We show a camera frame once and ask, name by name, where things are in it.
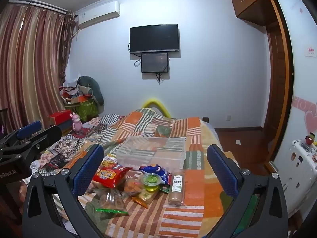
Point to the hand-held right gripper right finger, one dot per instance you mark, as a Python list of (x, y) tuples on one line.
[(223, 173)]

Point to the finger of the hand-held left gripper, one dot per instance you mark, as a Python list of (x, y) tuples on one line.
[(28, 129), (47, 136)]

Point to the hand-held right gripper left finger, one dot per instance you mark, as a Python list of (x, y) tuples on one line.
[(88, 172)]

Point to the red and yellow snack bag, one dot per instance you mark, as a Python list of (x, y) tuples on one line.
[(111, 176)]

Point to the clear bag of puff balls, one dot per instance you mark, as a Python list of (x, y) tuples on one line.
[(131, 187)]

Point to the brown biscuit pack white label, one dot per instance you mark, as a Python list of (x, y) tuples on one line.
[(176, 193)]

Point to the orange-edged rice cracker pack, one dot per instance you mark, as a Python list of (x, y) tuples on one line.
[(145, 198)]

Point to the green jelly cup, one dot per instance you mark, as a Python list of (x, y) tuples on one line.
[(151, 182)]

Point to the clear plastic container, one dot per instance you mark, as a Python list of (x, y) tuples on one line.
[(148, 151)]

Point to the blue snack bag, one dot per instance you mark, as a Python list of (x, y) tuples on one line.
[(156, 169)]

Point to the red box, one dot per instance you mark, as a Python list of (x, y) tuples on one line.
[(60, 115)]

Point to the pink rabbit toy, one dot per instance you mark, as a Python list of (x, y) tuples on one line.
[(76, 124)]

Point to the clear bag with green seal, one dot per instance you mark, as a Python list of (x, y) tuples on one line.
[(111, 199)]

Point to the green box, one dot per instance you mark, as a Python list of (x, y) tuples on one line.
[(85, 109)]

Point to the checkered patchwork quilt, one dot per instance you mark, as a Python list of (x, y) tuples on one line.
[(99, 126)]

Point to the pile of clutter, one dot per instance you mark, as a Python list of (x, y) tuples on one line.
[(71, 91)]

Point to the striped patchwork blanket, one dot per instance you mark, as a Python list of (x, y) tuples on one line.
[(195, 129)]

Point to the striped red curtain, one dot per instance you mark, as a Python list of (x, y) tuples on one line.
[(32, 67)]

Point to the small white fridge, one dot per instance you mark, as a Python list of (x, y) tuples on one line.
[(302, 168)]

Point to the red and yellow toy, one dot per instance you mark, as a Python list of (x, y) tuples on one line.
[(310, 139)]

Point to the wooden door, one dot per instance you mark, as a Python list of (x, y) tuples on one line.
[(277, 79)]

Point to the white air conditioner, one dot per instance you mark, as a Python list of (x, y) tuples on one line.
[(99, 14)]

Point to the wooden overhead cabinet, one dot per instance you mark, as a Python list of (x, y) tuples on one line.
[(250, 2)]

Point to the pink heart wall sticker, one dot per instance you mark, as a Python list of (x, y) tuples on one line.
[(310, 119)]

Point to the small black wall monitor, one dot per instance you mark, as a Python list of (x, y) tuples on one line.
[(154, 63)]

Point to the large black wall television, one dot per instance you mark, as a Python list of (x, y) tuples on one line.
[(153, 38)]

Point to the red and white wall label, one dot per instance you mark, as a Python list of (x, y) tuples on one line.
[(311, 52)]

